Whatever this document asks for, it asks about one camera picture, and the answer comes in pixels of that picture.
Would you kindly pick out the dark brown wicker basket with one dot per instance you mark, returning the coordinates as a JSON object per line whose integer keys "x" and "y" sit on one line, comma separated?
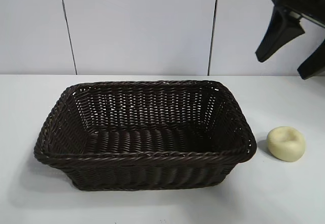
{"x": 142, "y": 168}

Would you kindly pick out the pale yellow egg yolk pastry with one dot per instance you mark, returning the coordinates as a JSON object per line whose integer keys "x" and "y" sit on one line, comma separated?
{"x": 285, "y": 145}

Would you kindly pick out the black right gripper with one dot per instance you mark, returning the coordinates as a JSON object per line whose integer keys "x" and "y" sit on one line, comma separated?
{"x": 304, "y": 8}

